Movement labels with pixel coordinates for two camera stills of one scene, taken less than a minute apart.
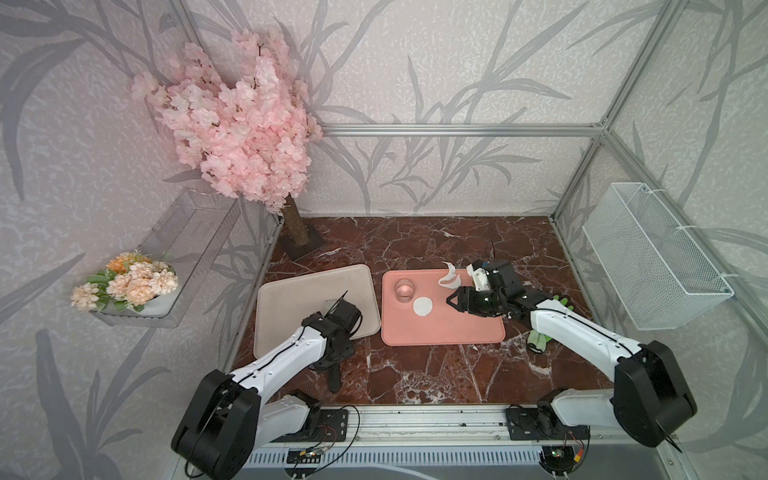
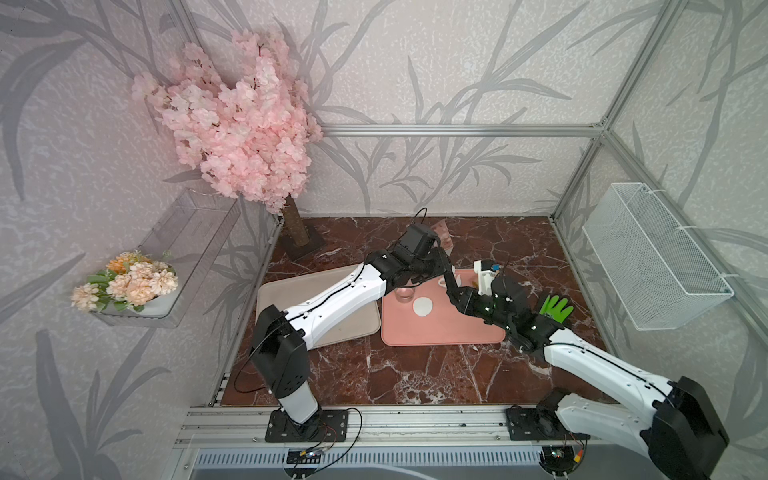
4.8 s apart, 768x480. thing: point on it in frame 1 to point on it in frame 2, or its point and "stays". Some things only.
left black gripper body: [344, 351] to [429, 266]
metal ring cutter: [404, 290] stays
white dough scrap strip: [450, 276] stays
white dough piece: [422, 306] stays
